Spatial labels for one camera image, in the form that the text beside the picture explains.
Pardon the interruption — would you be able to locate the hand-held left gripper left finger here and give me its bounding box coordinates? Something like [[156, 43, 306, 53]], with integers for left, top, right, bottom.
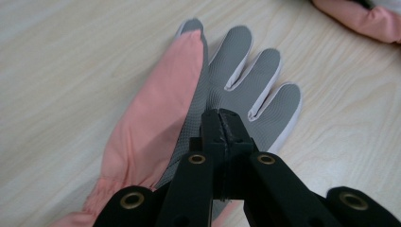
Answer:
[[188, 109, 228, 201]]

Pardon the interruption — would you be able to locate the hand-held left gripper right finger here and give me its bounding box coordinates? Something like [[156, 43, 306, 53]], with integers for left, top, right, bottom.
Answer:
[[218, 109, 258, 201]]

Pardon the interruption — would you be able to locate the pink padded ski glove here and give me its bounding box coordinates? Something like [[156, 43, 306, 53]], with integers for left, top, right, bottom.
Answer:
[[310, 0, 401, 44], [50, 17, 303, 227]]

